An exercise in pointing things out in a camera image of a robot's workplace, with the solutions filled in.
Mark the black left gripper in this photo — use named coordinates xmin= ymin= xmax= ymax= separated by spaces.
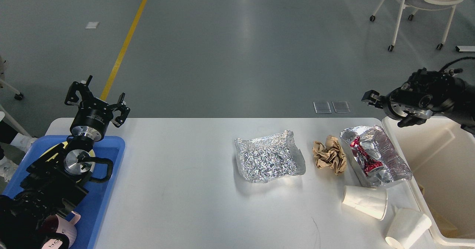
xmin=64 ymin=75 xmax=130 ymax=141

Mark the white bar on floor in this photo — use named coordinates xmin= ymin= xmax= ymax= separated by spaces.
xmin=456 ymin=45 xmax=475 ymax=53

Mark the left clear floor plate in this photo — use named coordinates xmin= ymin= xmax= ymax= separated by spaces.
xmin=313 ymin=101 xmax=332 ymax=114

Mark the white paper cup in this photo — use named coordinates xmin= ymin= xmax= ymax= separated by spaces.
xmin=385 ymin=208 xmax=432 ymax=249
xmin=342 ymin=186 xmax=388 ymax=220

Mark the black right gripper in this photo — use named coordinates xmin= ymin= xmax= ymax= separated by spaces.
xmin=361 ymin=90 xmax=434 ymax=128

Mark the crumpled aluminium foil sheet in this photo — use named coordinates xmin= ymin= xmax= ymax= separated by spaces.
xmin=234 ymin=130 xmax=307 ymax=183

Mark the person in black clothes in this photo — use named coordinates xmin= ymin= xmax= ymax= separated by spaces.
xmin=0 ymin=121 xmax=38 ymax=183

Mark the brown paper bag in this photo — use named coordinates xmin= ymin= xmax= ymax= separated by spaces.
xmin=431 ymin=210 xmax=459 ymax=238

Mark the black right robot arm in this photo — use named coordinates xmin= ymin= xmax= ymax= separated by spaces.
xmin=361 ymin=61 xmax=475 ymax=134

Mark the beige plastic bin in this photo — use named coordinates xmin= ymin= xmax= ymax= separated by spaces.
xmin=382 ymin=117 xmax=475 ymax=249

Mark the right clear floor plate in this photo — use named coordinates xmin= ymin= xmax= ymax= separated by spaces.
xmin=331 ymin=101 xmax=351 ymax=113

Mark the clear floor plate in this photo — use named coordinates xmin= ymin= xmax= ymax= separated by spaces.
xmin=331 ymin=101 xmax=351 ymax=113
xmin=313 ymin=101 xmax=332 ymax=114

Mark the crumpled brown paper ball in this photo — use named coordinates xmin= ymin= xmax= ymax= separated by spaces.
xmin=312 ymin=135 xmax=347 ymax=175

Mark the pink ribbed mug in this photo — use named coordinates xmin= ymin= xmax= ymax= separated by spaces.
xmin=38 ymin=211 xmax=81 ymax=249

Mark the blue plastic tray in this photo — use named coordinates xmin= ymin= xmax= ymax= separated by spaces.
xmin=1 ymin=135 xmax=125 ymax=249

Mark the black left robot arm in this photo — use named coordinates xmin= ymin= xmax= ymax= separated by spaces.
xmin=1 ymin=75 xmax=130 ymax=249

